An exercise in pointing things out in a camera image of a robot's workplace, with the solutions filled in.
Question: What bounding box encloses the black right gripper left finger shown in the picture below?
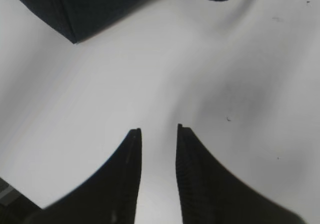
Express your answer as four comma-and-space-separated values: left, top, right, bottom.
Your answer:
25, 128, 142, 224

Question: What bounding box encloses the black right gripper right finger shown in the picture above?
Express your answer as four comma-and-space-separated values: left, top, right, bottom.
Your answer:
175, 124, 304, 224

